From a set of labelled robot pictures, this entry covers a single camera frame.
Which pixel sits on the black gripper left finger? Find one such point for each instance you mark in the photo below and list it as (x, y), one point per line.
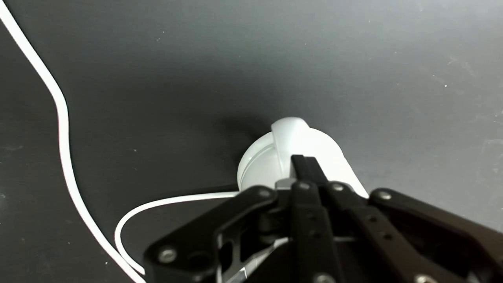
(261, 236)

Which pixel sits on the white electric kettle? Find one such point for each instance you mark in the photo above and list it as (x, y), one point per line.
(267, 159)

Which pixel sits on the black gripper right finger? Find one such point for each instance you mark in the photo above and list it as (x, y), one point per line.
(416, 240)

